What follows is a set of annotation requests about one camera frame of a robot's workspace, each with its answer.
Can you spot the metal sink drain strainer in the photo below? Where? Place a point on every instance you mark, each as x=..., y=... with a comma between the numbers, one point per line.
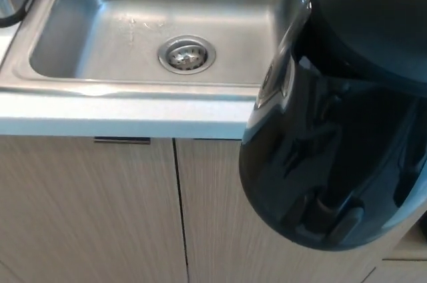
x=186, y=53

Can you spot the wood cabinet door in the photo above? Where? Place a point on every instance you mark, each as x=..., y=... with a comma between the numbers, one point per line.
x=83, y=213
x=217, y=229

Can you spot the stainless steel sink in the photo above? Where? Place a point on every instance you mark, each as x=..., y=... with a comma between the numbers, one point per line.
x=100, y=46

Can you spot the black electric kettle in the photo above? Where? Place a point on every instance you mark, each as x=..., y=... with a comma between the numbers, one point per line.
x=333, y=146

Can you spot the dark edge pull strip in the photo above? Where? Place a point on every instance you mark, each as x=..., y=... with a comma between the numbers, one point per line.
x=121, y=140

